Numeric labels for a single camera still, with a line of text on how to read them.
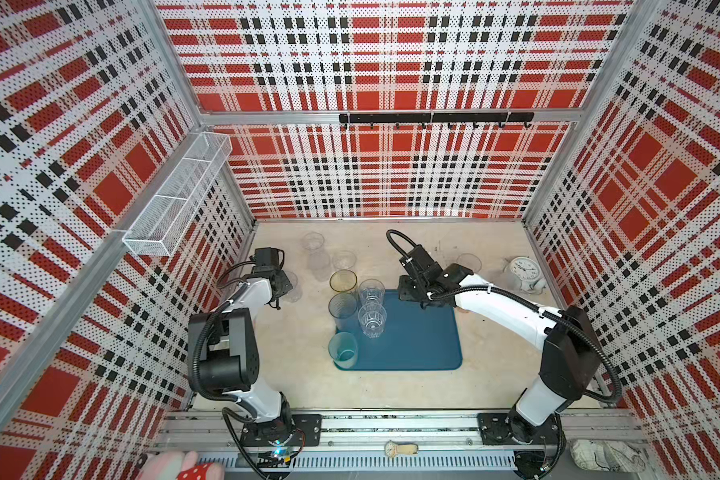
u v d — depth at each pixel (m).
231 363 0.46
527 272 0.99
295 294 0.95
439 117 0.89
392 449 0.70
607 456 0.68
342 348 0.86
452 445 0.72
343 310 0.91
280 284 0.86
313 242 1.11
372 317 0.93
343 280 0.91
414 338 0.90
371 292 0.96
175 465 0.65
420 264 0.64
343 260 1.02
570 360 0.45
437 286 0.60
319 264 1.02
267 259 0.77
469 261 1.03
